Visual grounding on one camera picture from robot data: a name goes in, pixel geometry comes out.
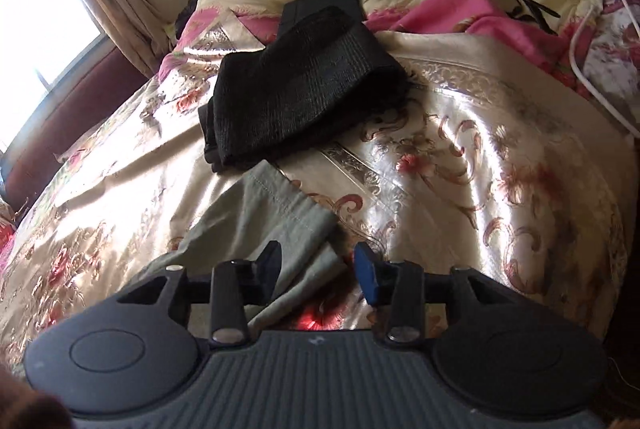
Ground green pants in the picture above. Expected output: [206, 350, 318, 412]
[132, 159, 351, 330]

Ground purple floral cloth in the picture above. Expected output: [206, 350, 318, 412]
[575, 0, 640, 120]

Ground window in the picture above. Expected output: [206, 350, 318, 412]
[0, 0, 108, 145]

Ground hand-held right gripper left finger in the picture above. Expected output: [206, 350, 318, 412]
[116, 240, 283, 345]

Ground black strap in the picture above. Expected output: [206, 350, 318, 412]
[482, 0, 561, 35]

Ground white cable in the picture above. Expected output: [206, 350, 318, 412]
[567, 0, 640, 135]

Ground maroon sofa back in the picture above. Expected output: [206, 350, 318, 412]
[0, 46, 151, 210]

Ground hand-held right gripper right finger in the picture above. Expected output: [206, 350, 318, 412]
[354, 243, 521, 344]

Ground black folded garment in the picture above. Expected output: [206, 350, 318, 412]
[197, 4, 408, 174]

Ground floral satin bed blanket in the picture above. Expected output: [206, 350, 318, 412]
[0, 0, 633, 360]

